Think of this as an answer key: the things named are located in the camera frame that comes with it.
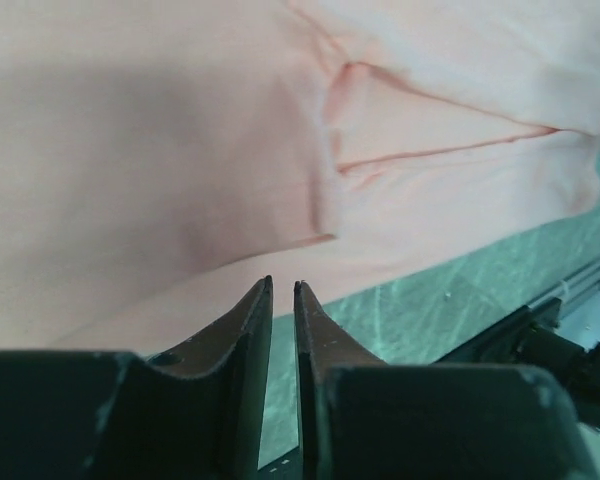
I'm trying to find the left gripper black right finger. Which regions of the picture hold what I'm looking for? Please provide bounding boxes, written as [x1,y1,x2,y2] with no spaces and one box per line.
[294,281,600,479]

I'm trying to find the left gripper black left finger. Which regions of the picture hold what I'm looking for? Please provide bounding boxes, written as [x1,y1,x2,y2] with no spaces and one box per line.
[0,278,273,479]

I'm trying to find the salmon pink t shirt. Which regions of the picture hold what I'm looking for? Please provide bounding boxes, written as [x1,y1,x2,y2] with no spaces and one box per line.
[0,1,600,353]

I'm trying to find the black base crossbar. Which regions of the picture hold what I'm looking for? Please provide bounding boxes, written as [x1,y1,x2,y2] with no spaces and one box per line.
[438,297,600,403]

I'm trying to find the aluminium frame rail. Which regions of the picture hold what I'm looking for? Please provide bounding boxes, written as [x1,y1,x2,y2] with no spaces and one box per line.
[526,255,600,320]

